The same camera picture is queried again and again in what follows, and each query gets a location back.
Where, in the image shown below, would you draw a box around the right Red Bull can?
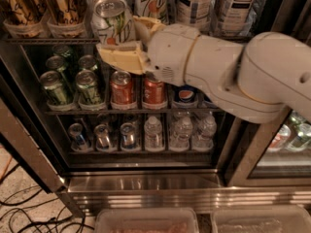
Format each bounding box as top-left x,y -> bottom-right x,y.
121,122 -> 136,150

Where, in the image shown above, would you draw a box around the front right green can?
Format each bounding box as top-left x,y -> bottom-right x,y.
75,70 -> 103,105

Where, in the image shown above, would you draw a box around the far left LaCroix can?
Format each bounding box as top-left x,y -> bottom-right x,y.
0,0 -> 47,25

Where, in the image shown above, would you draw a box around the middle right green can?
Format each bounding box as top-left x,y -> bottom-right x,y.
78,54 -> 102,78

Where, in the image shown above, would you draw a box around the red can behind glass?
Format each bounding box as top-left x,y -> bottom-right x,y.
267,124 -> 291,151

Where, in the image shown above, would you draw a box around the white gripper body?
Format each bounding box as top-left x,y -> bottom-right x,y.
146,24 -> 200,86

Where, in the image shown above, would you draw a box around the right water bottle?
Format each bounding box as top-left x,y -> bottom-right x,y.
192,115 -> 217,151

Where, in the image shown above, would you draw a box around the left water bottle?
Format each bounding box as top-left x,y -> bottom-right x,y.
144,116 -> 163,151

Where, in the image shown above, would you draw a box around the pepsi can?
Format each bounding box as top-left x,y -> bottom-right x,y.
173,85 -> 197,103
203,95 -> 218,108

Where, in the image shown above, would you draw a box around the left Teas Tea bottle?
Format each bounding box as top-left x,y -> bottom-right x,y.
176,0 -> 212,31

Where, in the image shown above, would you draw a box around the left clear plastic bin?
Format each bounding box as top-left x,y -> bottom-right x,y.
94,208 -> 199,233

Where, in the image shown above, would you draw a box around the rear green can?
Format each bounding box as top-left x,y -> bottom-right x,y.
52,45 -> 77,64

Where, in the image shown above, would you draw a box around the front right orange can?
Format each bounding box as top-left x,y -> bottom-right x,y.
144,74 -> 165,104

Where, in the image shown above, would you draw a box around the stainless steel fridge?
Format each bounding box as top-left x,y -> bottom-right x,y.
0,0 -> 311,216

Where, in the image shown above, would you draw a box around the middle Red Bull can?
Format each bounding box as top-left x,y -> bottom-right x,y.
94,124 -> 112,150

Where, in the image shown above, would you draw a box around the front left orange can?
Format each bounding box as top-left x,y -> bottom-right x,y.
110,71 -> 133,105

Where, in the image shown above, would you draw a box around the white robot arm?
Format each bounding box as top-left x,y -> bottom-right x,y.
97,18 -> 311,123

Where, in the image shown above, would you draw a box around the red bull can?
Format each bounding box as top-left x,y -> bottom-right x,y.
94,124 -> 112,150
68,123 -> 90,150
121,122 -> 136,150

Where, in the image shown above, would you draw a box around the water bottle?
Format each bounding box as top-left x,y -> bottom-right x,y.
169,116 -> 193,151
192,115 -> 217,151
144,116 -> 163,151

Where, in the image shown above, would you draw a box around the orange can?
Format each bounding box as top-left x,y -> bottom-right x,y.
144,74 -> 165,104
110,71 -> 133,105

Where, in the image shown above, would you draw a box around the front right Pepsi can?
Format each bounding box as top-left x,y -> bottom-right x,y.
203,95 -> 218,108

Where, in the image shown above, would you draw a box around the lacroix can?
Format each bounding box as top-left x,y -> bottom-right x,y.
46,0 -> 87,25
0,0 -> 47,25

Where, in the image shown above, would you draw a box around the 7up can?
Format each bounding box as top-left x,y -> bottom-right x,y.
134,0 -> 168,24
90,0 -> 136,45

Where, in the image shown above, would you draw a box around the black floor cables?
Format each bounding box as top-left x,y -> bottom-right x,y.
0,163 -> 95,233

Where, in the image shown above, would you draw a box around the right Teas Tea bottle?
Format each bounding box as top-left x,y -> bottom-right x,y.
215,0 -> 254,36

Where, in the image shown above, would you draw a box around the front left Pepsi can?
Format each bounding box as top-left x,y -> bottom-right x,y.
173,85 -> 197,103

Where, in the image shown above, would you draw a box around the middle water bottle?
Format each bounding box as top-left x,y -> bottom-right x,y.
169,116 -> 193,151

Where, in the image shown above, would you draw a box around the right clear plastic bin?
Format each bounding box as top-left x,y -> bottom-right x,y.
211,205 -> 311,233

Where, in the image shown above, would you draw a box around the open fridge door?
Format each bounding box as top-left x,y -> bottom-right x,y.
0,60 -> 69,192

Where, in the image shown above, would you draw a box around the middle left green can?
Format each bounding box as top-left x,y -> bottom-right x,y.
46,55 -> 75,92

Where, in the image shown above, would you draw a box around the clear plastic bin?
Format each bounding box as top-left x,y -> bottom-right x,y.
94,208 -> 199,233
211,205 -> 311,233

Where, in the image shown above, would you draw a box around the front left green can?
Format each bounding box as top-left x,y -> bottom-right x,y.
40,71 -> 73,106

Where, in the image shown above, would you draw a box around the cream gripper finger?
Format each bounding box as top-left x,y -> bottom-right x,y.
133,16 -> 166,45
96,41 -> 148,75

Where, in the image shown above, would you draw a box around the teas tea bottle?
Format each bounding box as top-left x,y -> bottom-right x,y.
215,0 -> 254,36
176,0 -> 212,31

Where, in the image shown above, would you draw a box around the left Red Bull can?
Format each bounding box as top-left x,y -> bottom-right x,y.
68,123 -> 90,150

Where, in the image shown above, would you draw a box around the orange floor cable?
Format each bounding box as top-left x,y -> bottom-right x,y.
0,145 -> 14,182

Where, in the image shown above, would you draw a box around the green can behind glass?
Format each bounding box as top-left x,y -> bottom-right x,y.
286,111 -> 311,151

